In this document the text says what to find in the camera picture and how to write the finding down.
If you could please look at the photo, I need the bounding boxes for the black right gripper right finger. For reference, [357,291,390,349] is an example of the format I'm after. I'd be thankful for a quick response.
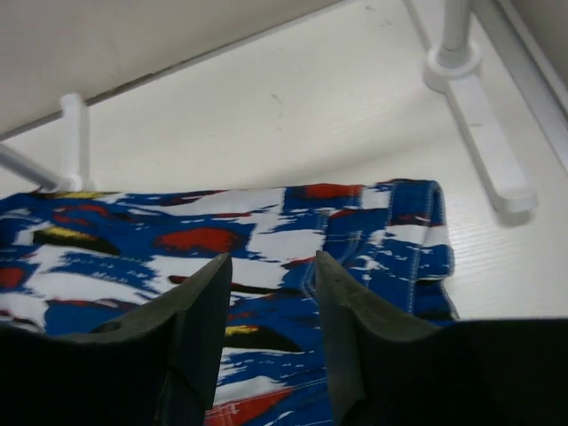
[316,251,567,425]

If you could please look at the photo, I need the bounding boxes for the white clothes rack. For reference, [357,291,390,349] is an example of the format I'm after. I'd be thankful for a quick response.
[1,1,538,214]

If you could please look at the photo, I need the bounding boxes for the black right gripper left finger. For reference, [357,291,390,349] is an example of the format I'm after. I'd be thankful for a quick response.
[1,254,233,425]

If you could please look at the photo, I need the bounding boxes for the blue patterned trousers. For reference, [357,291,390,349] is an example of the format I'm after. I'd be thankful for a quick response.
[1,179,455,425]

